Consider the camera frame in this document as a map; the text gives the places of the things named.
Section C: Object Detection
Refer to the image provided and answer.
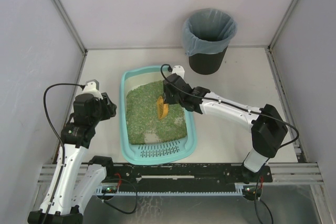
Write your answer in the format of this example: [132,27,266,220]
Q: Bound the yellow slotted litter scoop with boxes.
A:
[156,96,169,120]

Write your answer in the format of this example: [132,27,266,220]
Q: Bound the teal plastic litter box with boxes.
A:
[119,66,197,165]

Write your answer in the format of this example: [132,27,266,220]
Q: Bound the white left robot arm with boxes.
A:
[27,92,117,223]

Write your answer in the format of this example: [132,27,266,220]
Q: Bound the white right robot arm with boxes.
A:
[163,73,288,182]

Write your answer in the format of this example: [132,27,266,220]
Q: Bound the green cat litter pellets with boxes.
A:
[125,81,187,145]

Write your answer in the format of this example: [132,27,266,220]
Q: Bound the black trash bin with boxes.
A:
[188,47,228,75]

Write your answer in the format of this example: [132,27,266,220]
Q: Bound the blue trash bag liner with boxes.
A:
[182,8,238,57]

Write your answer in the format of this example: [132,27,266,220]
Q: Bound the black right camera cable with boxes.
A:
[160,63,300,154]

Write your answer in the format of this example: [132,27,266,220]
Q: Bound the black camera cable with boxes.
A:
[39,83,86,224]
[160,63,300,154]

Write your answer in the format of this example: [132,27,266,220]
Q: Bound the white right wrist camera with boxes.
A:
[172,65,185,79]

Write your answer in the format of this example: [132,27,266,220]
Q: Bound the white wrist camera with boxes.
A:
[172,65,185,79]
[82,79,102,100]

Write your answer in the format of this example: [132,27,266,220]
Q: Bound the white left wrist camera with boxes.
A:
[82,79,102,100]

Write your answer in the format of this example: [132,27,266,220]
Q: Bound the black left camera cable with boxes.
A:
[39,83,86,224]

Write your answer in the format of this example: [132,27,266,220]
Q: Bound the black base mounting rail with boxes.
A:
[103,163,273,187]

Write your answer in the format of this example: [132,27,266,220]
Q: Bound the white slotted cable duct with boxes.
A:
[94,179,255,196]

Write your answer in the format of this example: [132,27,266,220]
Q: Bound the aluminium frame extrusion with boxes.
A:
[269,163,323,185]

